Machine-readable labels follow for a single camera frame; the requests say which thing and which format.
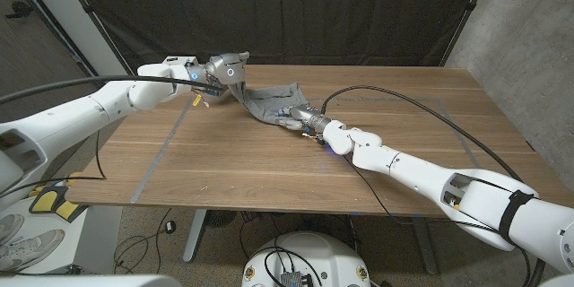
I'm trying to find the grey table leg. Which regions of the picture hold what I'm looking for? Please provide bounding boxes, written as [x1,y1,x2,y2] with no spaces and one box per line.
[410,217,439,275]

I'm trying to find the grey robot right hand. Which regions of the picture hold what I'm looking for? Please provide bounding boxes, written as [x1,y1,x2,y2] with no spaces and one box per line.
[275,105,331,132]

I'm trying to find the grey sneaker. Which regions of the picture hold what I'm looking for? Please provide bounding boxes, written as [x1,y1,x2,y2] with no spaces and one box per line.
[0,228,65,273]
[0,213,26,246]

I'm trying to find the grey torso module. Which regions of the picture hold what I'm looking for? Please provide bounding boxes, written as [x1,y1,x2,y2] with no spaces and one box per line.
[280,271,314,287]

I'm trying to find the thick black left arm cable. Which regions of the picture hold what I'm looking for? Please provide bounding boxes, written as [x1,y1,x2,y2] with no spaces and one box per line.
[0,74,225,105]

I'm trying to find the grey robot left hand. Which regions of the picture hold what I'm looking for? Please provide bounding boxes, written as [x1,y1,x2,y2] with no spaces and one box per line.
[204,51,251,90]

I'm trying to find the yellow black pad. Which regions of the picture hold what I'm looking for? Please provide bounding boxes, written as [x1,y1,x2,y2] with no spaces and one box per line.
[29,186,86,223]

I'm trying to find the black backdrop stand pole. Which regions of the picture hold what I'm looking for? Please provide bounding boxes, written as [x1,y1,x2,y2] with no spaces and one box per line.
[56,0,135,77]
[439,0,497,67]

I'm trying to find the white table leg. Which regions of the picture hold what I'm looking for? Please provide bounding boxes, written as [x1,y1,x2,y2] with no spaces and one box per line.
[182,208,208,264]

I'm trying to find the white low cabinet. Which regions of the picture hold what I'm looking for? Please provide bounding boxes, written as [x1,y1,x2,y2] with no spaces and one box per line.
[0,196,123,277]

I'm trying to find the white power strip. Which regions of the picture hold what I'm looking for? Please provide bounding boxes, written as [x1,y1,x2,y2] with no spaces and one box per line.
[163,56,198,67]

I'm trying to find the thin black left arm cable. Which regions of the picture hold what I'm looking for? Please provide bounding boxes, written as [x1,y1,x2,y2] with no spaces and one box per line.
[0,130,108,198]

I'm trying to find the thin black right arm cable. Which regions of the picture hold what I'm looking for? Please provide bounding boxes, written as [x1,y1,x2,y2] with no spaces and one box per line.
[343,154,394,217]

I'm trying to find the black door frame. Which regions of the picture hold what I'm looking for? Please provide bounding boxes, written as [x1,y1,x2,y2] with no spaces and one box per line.
[2,0,102,82]

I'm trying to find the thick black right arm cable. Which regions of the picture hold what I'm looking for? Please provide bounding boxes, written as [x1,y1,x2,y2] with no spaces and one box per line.
[319,84,524,183]

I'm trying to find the black backdrop curtain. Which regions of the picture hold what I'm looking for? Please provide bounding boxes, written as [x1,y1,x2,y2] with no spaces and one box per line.
[62,0,494,93]

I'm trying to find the black round fan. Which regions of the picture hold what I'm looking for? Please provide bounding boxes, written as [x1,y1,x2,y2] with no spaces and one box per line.
[204,209,238,229]

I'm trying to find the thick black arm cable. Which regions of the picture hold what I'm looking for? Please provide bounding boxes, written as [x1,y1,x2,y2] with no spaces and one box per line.
[0,74,225,105]
[319,84,524,183]

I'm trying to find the black torso cable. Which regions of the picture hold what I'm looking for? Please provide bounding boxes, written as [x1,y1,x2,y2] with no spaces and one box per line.
[265,246,324,287]

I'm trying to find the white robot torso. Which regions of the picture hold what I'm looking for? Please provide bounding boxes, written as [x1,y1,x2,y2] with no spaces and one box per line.
[240,231,372,287]

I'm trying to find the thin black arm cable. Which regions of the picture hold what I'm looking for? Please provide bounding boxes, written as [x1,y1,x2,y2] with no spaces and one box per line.
[0,130,108,198]
[343,154,394,217]

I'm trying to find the black floor cable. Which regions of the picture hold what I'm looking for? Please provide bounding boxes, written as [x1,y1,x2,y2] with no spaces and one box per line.
[154,208,174,262]

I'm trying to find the grey shorts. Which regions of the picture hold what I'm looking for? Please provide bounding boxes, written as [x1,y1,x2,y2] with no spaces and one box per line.
[229,81,311,127]

